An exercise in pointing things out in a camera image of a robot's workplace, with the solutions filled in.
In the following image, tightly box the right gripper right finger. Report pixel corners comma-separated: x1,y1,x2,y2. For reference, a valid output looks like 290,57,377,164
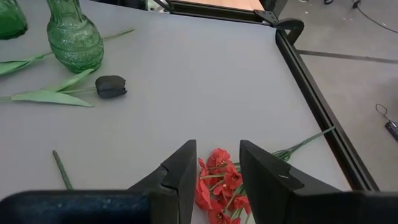
239,139,398,224

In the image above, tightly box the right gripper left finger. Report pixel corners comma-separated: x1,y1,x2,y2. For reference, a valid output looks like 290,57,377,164
0,139,198,224

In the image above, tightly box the green glass vase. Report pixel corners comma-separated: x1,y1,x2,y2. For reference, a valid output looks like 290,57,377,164
46,0,105,75
0,0,28,40

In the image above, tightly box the black artificial tulip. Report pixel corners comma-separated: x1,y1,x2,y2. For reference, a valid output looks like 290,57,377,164
0,68,128,108

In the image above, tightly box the black power strip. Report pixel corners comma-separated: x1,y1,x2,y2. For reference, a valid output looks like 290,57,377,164
384,120,398,141

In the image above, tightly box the red artificial tulip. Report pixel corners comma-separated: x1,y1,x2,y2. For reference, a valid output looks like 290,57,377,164
0,28,136,77

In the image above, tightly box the black metal table frame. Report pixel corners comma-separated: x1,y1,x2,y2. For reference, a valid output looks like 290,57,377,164
90,0,380,192

